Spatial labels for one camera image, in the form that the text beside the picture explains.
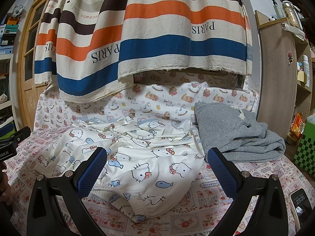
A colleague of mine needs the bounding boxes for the white cartoon print pants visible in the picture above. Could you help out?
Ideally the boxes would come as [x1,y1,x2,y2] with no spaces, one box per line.
[35,117,205,222]

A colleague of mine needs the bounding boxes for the person left hand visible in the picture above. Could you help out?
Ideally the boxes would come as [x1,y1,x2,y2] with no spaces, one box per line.
[0,172,13,206]

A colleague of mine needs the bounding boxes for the black smartphone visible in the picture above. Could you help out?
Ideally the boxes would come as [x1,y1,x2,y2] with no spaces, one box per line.
[289,188,312,232]

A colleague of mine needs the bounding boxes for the wooden glass panel door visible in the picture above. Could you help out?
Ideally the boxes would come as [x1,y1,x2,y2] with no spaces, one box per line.
[17,0,49,128]

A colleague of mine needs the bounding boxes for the green checkered box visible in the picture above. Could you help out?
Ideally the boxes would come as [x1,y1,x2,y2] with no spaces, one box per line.
[294,122,315,177]

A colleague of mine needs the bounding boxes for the patterned bed sheet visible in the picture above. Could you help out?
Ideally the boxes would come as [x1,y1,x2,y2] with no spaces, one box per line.
[4,71,306,236]

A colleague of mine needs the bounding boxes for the orange snack packet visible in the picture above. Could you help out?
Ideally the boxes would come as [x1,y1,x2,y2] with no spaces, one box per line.
[289,112,305,138]

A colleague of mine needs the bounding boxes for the white storage shelf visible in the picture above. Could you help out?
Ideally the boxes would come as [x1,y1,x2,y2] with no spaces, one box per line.
[1,5,25,138]

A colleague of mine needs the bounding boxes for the wooden side cabinet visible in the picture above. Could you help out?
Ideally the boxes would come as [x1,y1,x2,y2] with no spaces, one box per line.
[255,11,314,138]

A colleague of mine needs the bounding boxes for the striped hanging curtain cloth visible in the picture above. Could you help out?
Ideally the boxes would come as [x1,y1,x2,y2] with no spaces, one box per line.
[34,0,253,103]

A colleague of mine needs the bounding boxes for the white spray bottle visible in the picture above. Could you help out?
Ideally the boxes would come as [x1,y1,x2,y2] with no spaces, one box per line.
[303,55,310,87]

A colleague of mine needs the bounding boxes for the glass jar on cabinet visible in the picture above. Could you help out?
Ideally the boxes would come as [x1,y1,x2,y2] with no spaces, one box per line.
[282,1,299,28]

